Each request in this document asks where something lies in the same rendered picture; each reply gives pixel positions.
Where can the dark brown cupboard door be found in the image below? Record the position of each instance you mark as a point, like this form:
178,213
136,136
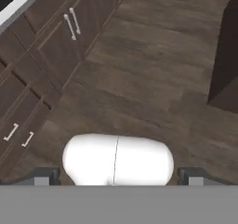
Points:
88,14
59,52

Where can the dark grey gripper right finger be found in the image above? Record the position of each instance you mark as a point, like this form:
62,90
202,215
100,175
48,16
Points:
193,175

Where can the white rounded capsule-shaped object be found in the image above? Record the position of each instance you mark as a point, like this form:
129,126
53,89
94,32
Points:
117,159

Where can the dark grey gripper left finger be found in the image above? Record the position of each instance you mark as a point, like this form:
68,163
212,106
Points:
45,175

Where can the dark brown island cupboard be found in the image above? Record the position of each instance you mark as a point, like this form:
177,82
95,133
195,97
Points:
224,57

